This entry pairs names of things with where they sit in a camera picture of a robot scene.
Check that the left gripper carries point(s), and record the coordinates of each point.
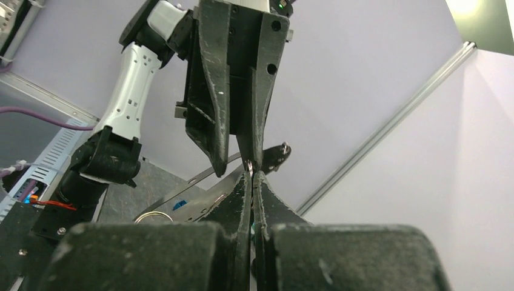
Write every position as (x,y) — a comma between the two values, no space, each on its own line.
(233,50)

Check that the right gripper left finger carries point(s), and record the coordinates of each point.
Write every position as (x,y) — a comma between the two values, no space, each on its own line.
(212,254)

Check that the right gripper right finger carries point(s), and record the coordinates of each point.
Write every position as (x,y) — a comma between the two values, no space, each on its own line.
(292,254)

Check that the metal keyring plate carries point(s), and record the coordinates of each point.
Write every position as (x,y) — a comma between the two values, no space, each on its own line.
(197,207)

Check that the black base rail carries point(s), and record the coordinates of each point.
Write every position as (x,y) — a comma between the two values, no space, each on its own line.
(46,243)

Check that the white cable duct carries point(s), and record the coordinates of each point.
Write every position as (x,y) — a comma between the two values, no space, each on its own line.
(32,158)

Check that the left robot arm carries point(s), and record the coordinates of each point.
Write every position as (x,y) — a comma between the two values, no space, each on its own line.
(149,41)

